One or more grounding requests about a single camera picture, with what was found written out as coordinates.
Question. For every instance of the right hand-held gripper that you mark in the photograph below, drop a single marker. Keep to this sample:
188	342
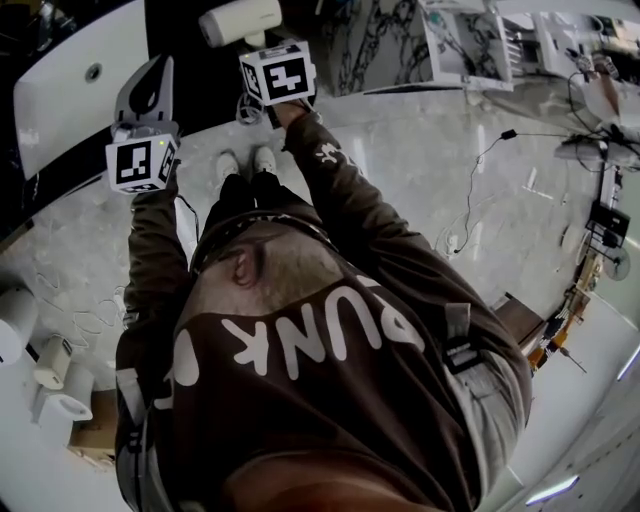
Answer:
280	75

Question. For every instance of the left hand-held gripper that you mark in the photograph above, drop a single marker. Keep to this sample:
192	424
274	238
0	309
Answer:
135	165

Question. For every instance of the white hair dryer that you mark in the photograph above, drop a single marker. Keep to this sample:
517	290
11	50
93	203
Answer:
235	20

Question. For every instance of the person's right forearm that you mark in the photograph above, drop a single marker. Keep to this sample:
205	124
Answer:
330	165

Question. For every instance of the person's left forearm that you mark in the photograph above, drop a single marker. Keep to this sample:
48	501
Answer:
152	235

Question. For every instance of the sink drain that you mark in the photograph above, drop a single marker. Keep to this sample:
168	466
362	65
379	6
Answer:
93	71

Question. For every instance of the white sink basin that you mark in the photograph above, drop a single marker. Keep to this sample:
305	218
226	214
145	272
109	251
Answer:
70	105

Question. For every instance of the black sink counter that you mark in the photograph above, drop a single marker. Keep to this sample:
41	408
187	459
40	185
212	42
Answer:
10	200

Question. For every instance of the person's white right shoe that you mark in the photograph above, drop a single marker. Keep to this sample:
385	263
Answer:
264	157

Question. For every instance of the person's white shoe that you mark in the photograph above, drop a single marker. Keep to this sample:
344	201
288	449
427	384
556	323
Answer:
228	162
264	157

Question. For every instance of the marble patterned cabinet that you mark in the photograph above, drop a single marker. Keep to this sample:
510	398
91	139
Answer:
375	45

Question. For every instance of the person's white left shoe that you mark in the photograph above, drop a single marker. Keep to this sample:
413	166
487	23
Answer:
228	162

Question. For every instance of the person's black trousers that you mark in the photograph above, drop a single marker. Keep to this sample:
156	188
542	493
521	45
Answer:
250	197

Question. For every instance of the white open shelf unit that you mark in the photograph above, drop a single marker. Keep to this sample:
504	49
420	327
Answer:
465	45

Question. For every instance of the white power strip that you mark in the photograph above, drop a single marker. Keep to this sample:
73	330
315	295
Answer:
453	244

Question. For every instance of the large white paper roll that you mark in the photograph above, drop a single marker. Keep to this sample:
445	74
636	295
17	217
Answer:
15	320

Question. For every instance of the beige plastic container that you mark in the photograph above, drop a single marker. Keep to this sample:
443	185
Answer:
52	362

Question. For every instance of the person's brown sweatshirt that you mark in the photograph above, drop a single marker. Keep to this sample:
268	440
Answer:
320	390

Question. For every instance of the brown wooden furniture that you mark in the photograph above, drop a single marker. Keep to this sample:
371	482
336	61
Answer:
520	320

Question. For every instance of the brown cardboard box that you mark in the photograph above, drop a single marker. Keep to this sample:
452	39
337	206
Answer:
95	435

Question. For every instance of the black metal stand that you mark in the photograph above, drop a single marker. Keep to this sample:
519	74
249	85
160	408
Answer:
608	220

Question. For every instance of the small round fan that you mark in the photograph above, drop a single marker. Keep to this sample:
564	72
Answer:
619	264

